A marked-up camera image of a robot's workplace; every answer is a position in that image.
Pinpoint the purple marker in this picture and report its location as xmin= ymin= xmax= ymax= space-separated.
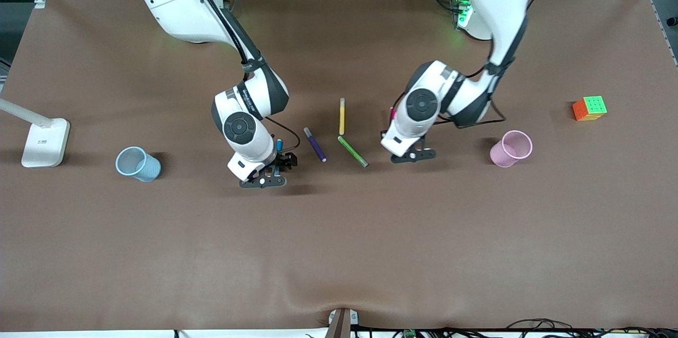
xmin=304 ymin=127 xmax=327 ymax=163

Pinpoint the green marker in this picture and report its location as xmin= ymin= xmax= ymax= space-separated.
xmin=337 ymin=136 xmax=369 ymax=168

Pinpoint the pink mesh cup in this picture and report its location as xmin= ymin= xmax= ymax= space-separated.
xmin=489 ymin=130 xmax=533 ymax=168

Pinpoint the brown table cover mat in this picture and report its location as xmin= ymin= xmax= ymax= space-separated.
xmin=0 ymin=0 xmax=678 ymax=331

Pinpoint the blue mesh cup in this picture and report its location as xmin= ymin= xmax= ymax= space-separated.
xmin=115 ymin=146 xmax=162 ymax=183

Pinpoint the multicoloured puzzle cube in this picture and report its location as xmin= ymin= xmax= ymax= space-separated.
xmin=572 ymin=95 xmax=608 ymax=122

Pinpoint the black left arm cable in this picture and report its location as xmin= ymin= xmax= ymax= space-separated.
xmin=450 ymin=0 xmax=562 ymax=130

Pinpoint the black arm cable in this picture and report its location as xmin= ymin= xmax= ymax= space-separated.
xmin=180 ymin=0 xmax=301 ymax=156
xmin=450 ymin=0 xmax=562 ymax=130

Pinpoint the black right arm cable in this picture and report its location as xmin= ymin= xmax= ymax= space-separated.
xmin=180 ymin=0 xmax=301 ymax=156

